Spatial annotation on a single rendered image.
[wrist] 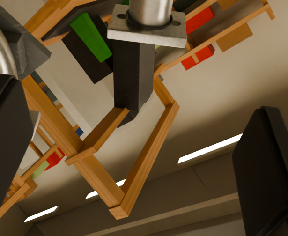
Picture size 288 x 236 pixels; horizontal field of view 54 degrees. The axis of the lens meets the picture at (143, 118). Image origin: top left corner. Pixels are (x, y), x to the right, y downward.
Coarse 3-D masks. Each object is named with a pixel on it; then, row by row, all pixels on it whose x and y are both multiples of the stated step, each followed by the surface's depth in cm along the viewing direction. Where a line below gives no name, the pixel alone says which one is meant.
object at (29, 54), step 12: (0, 12) 26; (0, 24) 26; (12, 24) 26; (12, 36) 26; (24, 36) 27; (12, 48) 26; (24, 48) 28; (36, 48) 28; (24, 60) 28; (36, 60) 29; (24, 72) 30
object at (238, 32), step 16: (176, 0) 536; (208, 0) 487; (224, 0) 490; (192, 16) 512; (208, 16) 509; (272, 16) 472; (224, 32) 503; (240, 32) 507; (208, 48) 535; (224, 48) 525; (192, 64) 559
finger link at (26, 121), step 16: (0, 80) 9; (16, 80) 10; (0, 96) 9; (16, 96) 10; (0, 112) 9; (16, 112) 10; (0, 128) 9; (16, 128) 10; (32, 128) 12; (0, 144) 9; (16, 144) 10; (0, 160) 9; (16, 160) 10; (0, 176) 9; (0, 192) 9
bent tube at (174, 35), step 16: (144, 0) 18; (160, 0) 18; (112, 16) 20; (128, 16) 20; (144, 16) 19; (160, 16) 19; (176, 16) 21; (112, 32) 19; (128, 32) 19; (144, 32) 19; (160, 32) 19; (176, 32) 20
